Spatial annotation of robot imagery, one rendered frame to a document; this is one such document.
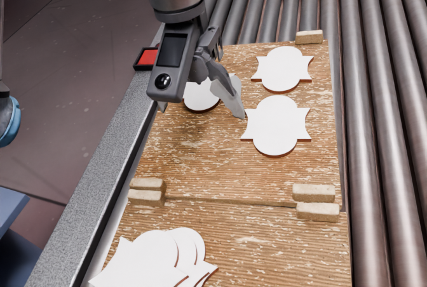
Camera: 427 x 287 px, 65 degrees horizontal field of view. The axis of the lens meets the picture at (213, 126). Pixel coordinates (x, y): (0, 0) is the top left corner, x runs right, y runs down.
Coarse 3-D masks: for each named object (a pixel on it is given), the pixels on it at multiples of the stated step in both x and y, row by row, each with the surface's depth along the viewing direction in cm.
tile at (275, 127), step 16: (272, 96) 65; (256, 112) 63; (272, 112) 62; (288, 112) 61; (304, 112) 61; (256, 128) 60; (272, 128) 60; (288, 128) 59; (304, 128) 58; (256, 144) 58; (272, 144) 57; (288, 144) 57
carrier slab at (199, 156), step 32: (224, 64) 76; (256, 64) 74; (320, 64) 70; (256, 96) 67; (288, 96) 65; (320, 96) 64; (160, 128) 67; (192, 128) 65; (224, 128) 63; (320, 128) 59; (160, 160) 61; (192, 160) 60; (224, 160) 58; (256, 160) 57; (288, 160) 56; (320, 160) 55; (192, 192) 56; (224, 192) 54; (256, 192) 53; (288, 192) 52
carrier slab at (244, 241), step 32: (128, 224) 54; (160, 224) 53; (192, 224) 52; (224, 224) 51; (256, 224) 50; (288, 224) 49; (320, 224) 48; (224, 256) 48; (256, 256) 47; (288, 256) 46; (320, 256) 45
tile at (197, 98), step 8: (208, 80) 72; (192, 88) 71; (200, 88) 71; (208, 88) 70; (184, 96) 70; (192, 96) 70; (200, 96) 69; (208, 96) 69; (192, 104) 68; (200, 104) 67; (208, 104) 67; (216, 104) 67; (200, 112) 67
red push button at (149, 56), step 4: (144, 52) 87; (148, 52) 86; (152, 52) 86; (156, 52) 86; (144, 56) 86; (148, 56) 85; (152, 56) 85; (140, 60) 85; (144, 60) 84; (148, 60) 84; (152, 60) 84
